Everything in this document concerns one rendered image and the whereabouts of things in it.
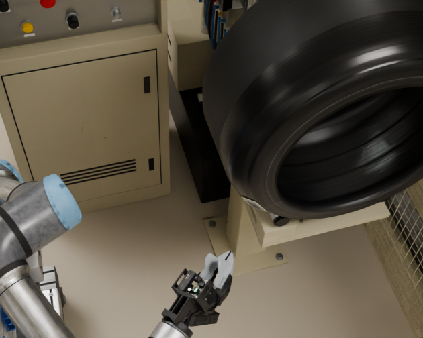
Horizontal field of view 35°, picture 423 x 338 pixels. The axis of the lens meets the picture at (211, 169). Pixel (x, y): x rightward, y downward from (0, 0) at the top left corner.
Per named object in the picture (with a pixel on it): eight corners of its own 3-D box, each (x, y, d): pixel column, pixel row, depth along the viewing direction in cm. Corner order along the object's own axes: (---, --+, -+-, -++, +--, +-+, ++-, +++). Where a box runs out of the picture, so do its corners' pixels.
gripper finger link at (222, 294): (236, 275, 145) (213, 310, 141) (238, 279, 146) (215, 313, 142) (218, 268, 147) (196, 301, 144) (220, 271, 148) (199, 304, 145)
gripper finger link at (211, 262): (225, 241, 146) (201, 275, 142) (232, 255, 150) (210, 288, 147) (213, 236, 148) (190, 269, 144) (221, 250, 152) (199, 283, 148)
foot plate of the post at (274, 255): (203, 220, 271) (203, 218, 269) (266, 206, 277) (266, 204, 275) (222, 279, 257) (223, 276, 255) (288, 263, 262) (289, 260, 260)
